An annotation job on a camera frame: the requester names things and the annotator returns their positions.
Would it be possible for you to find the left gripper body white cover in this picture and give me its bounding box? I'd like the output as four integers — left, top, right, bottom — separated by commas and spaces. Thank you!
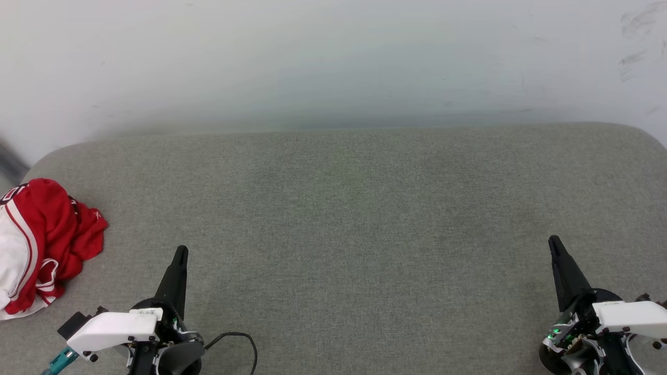
67, 297, 205, 375

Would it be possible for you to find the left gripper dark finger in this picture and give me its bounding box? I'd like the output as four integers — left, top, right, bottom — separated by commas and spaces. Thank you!
154, 246, 182, 309
171, 246, 189, 319

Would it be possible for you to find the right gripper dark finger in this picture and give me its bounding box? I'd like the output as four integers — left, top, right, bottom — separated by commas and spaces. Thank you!
554, 235, 594, 299
548, 236, 575, 312

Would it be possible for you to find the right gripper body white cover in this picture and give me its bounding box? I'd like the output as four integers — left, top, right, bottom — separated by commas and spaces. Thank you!
541, 288, 667, 349

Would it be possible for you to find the red and white basketball jersey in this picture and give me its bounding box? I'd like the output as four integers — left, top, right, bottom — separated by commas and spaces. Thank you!
0, 178, 109, 321

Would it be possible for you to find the teal cable connector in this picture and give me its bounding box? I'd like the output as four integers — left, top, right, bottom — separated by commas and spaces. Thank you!
42, 346, 80, 375

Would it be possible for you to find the thin black cable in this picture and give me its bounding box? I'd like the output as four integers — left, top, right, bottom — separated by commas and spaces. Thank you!
204, 331, 258, 375

